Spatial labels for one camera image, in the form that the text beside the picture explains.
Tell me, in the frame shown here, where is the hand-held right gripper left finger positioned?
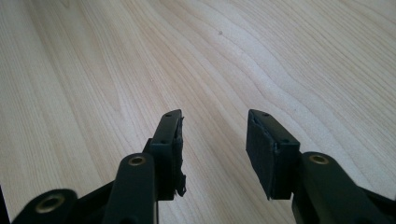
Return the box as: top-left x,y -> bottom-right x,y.
143,108 -> 188,202

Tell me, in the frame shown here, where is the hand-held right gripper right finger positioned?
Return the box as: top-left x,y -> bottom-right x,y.
245,108 -> 302,201

